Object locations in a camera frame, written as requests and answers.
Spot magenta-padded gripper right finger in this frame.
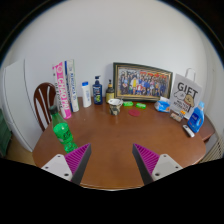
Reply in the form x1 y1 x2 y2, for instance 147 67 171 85
132 143 184 186

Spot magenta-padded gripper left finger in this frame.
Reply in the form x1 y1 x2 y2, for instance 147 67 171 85
40 143 93 186

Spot green plastic drink bottle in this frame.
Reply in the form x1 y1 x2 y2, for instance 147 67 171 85
49 104 79 154

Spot flat round red coaster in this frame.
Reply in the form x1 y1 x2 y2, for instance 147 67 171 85
128 108 142 117

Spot small white remote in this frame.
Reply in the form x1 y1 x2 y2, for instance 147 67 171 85
182 124 196 138

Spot small tan box orange tags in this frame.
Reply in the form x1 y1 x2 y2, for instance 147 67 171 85
169 109 187 123

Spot blue tissue pack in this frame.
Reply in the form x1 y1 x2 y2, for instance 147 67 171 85
153 96 171 114

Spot floral patterned paper cup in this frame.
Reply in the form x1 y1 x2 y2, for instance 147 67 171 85
107 98 124 117

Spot white bottle blue cap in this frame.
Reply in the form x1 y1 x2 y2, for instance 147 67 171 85
81 81 92 108

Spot blue detergent bottle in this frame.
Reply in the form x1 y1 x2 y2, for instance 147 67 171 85
186 101 206 134

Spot dark blue pump bottle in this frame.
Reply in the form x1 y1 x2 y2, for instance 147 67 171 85
92 75 104 106

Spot white radiator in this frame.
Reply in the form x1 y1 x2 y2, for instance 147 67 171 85
199 133 224 164

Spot pink shuttlecock tube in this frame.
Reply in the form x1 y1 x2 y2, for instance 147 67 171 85
52 61 73 120

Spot brown wooden chair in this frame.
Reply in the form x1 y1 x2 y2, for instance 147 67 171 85
33 82 58 132

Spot framed group photo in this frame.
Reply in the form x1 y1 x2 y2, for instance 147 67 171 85
112 62 174 102

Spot white paper gift bag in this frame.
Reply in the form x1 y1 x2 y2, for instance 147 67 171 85
169 67 203 120

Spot green crate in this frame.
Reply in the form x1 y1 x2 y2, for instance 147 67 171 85
0 108 13 158

